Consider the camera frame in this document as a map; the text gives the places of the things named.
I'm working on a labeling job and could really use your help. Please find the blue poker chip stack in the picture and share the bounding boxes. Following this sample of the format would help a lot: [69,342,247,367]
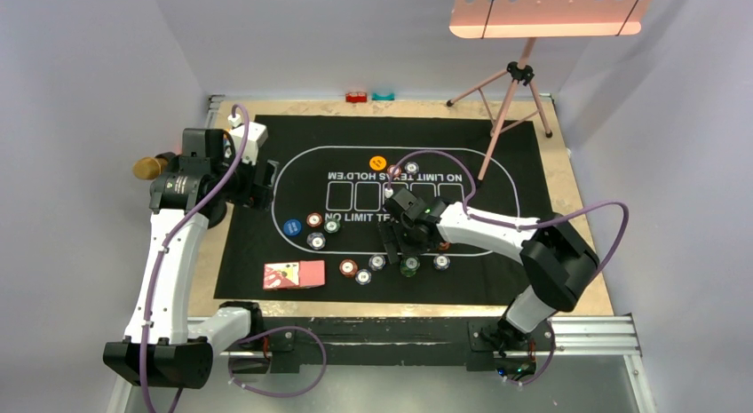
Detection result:
[369,255,387,271]

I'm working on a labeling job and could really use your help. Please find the blue small blind button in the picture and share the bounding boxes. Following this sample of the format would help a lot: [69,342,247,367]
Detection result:
[282,218,303,237]

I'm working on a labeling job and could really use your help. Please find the red poker chip stack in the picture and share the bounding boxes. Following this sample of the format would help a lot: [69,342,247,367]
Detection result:
[338,258,360,278]

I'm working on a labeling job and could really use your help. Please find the single green poker chip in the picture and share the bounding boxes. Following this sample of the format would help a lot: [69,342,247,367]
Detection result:
[323,218,341,234]

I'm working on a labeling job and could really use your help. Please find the orange big blind button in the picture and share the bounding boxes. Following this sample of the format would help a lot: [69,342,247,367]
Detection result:
[369,155,387,171]

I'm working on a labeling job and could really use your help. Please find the single blue poker chip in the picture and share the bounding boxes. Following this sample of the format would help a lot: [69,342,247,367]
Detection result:
[306,232,327,250]

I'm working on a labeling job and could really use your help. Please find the red playing card box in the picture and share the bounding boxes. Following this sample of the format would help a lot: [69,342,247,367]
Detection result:
[262,260,326,291]

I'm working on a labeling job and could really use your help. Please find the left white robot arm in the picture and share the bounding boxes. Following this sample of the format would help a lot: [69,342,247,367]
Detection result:
[103,123,278,389]

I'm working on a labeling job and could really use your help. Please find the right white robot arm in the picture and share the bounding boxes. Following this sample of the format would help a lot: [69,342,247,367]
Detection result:
[382,187,600,348]

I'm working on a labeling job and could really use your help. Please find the green poker chip stack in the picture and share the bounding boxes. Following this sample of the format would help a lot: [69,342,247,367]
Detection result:
[400,257,420,277]

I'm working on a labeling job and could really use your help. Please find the black round microphone base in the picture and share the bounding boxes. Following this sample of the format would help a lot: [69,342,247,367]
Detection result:
[207,201,227,229]

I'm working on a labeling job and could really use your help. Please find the black poker table mat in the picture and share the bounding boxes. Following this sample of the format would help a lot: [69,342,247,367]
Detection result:
[215,115,552,305]

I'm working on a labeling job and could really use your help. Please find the gold microphone head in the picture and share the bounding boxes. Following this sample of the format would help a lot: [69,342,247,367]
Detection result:
[131,156,169,180]

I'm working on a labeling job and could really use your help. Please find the red toy block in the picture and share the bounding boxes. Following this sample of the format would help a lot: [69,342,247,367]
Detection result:
[345,91,369,103]

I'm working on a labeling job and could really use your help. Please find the teal toy block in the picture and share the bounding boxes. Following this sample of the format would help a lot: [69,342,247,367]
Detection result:
[371,91,395,101]

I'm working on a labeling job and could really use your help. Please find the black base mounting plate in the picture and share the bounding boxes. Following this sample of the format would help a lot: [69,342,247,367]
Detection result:
[224,317,554,377]

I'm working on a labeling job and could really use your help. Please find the pink tripod stand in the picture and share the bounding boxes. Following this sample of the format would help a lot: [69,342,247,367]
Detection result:
[446,37,553,182]

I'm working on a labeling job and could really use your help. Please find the pink perforated panel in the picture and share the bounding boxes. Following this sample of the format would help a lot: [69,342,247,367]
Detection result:
[448,0,652,39]

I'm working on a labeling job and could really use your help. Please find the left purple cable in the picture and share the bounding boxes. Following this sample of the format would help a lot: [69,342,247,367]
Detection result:
[139,103,329,413]

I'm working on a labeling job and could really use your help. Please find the purple cable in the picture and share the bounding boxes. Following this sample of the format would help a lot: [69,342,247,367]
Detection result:
[139,103,329,413]
[383,149,630,388]

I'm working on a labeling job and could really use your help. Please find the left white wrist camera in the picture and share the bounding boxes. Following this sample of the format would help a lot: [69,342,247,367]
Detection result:
[229,122,268,165]

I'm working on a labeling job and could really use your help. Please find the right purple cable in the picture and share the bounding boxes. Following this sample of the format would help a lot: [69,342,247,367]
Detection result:
[383,149,630,388]

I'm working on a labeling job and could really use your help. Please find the aluminium rail frame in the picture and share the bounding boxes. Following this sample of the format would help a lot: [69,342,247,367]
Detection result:
[106,314,657,413]

